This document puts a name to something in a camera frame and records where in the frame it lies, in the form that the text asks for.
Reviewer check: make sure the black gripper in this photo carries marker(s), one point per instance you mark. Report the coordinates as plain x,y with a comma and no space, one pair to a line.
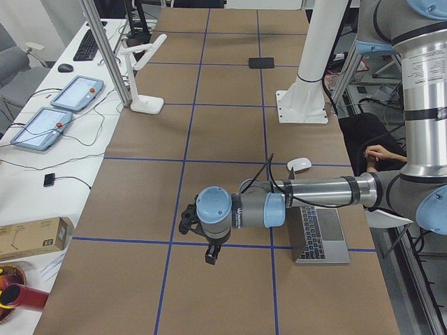
213,243

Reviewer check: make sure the black computer mouse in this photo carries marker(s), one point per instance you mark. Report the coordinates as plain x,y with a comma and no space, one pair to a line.
65,68

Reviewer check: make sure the red bottle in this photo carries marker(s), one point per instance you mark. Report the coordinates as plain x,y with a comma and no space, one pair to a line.
21,296

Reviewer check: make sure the black keyboard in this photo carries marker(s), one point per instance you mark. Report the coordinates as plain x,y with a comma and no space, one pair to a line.
87,48

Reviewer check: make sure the blue teach pendant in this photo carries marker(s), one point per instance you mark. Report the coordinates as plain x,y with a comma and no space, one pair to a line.
43,129
78,93

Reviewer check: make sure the near blue teach pendant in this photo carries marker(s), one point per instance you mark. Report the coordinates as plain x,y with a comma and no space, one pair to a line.
43,129

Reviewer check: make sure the far blue teach pendant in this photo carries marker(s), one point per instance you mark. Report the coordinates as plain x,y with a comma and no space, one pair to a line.
78,93

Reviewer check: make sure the white computer mouse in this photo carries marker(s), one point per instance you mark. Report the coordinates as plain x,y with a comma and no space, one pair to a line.
299,164

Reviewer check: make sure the aluminium frame post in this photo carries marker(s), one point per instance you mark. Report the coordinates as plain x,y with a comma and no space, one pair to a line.
105,49

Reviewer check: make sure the cardboard box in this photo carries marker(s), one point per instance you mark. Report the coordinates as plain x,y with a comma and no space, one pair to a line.
34,237

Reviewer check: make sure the white camera post with base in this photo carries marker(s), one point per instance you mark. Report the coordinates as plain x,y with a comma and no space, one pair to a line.
303,102

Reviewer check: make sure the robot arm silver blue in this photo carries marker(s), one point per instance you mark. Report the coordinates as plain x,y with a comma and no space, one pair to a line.
416,30

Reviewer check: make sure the small black device on desk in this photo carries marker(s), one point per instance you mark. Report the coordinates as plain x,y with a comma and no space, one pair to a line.
49,179

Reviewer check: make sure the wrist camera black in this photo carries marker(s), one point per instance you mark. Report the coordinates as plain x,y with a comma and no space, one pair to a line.
189,220

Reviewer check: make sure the seated person's hands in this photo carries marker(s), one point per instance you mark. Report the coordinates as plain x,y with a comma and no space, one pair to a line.
375,153

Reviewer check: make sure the grey laptop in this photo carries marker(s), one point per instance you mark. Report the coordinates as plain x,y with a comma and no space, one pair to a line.
314,229

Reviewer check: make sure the black mouse pad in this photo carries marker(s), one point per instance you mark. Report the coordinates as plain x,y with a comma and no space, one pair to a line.
261,63

